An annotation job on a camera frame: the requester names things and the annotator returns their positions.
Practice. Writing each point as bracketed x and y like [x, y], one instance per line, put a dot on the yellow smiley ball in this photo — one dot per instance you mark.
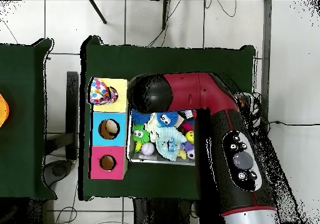
[190, 137]

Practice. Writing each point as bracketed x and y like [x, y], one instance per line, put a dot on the polka dot cloth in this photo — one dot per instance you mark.
[100, 91]

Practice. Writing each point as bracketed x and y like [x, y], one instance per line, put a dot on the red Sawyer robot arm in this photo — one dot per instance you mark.
[187, 91]

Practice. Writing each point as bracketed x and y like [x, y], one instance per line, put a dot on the wooden box with three holes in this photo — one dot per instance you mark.
[120, 106]

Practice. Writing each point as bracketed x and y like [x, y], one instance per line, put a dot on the silver mesh bin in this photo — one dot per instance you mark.
[150, 161]

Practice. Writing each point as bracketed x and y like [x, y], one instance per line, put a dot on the blue spiky ball with eyes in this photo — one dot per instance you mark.
[167, 119]

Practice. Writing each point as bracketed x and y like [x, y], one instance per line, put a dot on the light blue knitted cloth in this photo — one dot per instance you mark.
[170, 144]

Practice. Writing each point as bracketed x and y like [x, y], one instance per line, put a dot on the white baseball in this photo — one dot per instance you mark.
[147, 148]

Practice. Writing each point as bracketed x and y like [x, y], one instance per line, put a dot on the black and white soccer ball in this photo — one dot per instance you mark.
[191, 154]

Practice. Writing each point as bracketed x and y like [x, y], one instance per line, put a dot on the dark green table cloth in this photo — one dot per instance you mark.
[170, 58]

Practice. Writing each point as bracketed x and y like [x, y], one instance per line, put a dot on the black stand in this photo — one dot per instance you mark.
[72, 96]

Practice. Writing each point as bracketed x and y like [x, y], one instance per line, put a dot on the black tripod leg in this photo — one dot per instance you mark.
[165, 13]
[98, 12]

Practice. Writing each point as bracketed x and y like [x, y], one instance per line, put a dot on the grey round floor base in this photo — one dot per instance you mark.
[58, 170]

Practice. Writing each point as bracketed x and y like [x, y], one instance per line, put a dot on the green covered side table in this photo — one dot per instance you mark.
[22, 146]

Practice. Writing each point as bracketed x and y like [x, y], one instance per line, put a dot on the orange object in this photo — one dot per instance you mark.
[3, 111]

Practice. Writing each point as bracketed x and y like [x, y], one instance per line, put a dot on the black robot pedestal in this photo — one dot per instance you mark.
[162, 211]

